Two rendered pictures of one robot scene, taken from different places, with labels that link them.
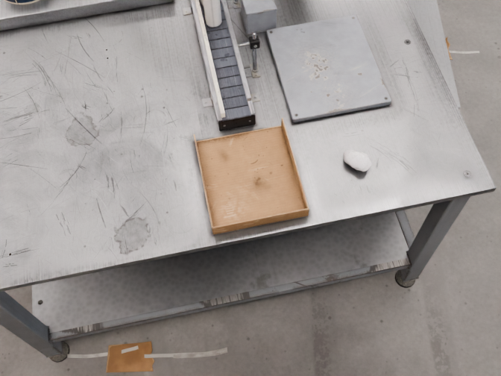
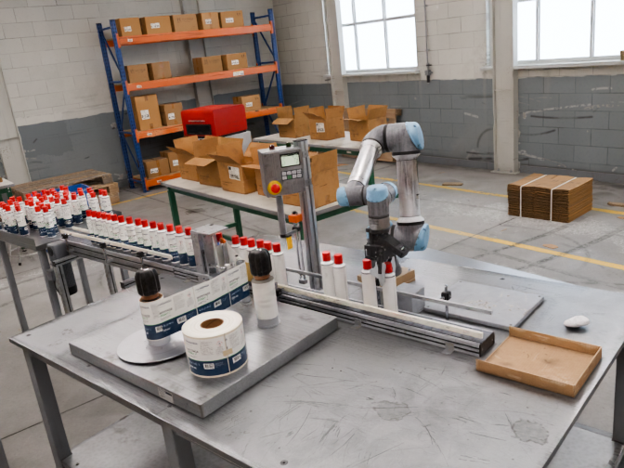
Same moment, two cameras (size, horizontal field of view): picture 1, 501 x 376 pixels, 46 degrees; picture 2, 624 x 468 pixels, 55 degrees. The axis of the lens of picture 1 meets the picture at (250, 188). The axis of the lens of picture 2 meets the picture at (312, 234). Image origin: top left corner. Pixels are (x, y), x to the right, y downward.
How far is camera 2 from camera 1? 1.60 m
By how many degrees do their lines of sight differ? 51
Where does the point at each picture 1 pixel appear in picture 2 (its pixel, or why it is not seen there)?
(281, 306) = not seen: outside the picture
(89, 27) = (299, 366)
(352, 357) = not seen: outside the picture
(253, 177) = (540, 361)
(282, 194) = (571, 357)
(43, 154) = (385, 437)
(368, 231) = (574, 446)
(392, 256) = (609, 448)
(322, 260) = not seen: outside the picture
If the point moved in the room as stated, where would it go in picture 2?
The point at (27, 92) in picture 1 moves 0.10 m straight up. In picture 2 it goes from (310, 418) to (306, 388)
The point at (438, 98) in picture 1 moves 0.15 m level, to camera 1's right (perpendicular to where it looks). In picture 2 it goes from (559, 287) to (578, 275)
